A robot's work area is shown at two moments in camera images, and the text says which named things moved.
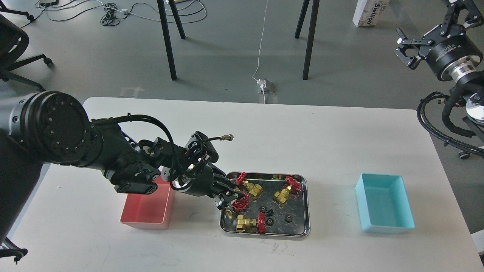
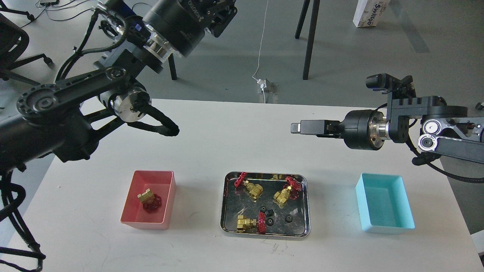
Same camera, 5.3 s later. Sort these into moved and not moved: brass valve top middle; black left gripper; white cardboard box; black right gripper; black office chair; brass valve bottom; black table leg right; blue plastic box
Moved: black right gripper; black left gripper
Not moved: blue plastic box; brass valve top middle; white cardboard box; black office chair; brass valve bottom; black table leg right
